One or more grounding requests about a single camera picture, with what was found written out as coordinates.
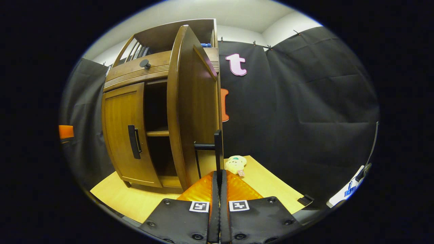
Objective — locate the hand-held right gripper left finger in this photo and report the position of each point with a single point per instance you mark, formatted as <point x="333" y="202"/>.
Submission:
<point x="214" y="210"/>

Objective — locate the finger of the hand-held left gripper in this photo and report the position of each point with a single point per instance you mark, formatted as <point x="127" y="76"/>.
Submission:
<point x="66" y="132"/>

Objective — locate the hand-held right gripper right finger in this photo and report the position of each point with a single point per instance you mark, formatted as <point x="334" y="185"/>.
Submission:
<point x="224" y="210"/>

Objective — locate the wooden double-door shoe cabinet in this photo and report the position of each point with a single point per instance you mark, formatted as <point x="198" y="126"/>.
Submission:
<point x="159" y="37"/>

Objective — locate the cream plush toy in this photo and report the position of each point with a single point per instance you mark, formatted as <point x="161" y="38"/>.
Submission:
<point x="235" y="163"/>

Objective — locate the black table clamp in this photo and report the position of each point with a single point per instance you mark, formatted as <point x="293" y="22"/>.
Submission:
<point x="306" y="200"/>

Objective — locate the wooden drawer with black knob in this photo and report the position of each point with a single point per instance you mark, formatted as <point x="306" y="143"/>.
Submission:
<point x="129" y="73"/>

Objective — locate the pale grey book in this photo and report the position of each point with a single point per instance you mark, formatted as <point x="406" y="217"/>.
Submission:
<point x="137" y="53"/>

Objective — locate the dark grey book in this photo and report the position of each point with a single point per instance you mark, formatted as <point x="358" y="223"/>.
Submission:
<point x="142" y="52"/>

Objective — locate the white board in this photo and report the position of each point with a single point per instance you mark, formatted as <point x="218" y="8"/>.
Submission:
<point x="339" y="198"/>

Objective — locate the blue book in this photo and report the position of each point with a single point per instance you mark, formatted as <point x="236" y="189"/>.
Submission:
<point x="148" y="51"/>

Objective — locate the black backdrop cloth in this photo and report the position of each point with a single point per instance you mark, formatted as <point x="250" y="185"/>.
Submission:
<point x="305" y="118"/>

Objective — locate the small blue item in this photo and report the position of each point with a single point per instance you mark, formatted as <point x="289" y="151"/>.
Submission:
<point x="350" y="189"/>

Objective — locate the blue folded towel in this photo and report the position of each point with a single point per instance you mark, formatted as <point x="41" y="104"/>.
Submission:
<point x="205" y="45"/>

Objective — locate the thin dark metal stand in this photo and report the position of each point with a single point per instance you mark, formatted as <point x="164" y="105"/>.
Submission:
<point x="374" y="142"/>

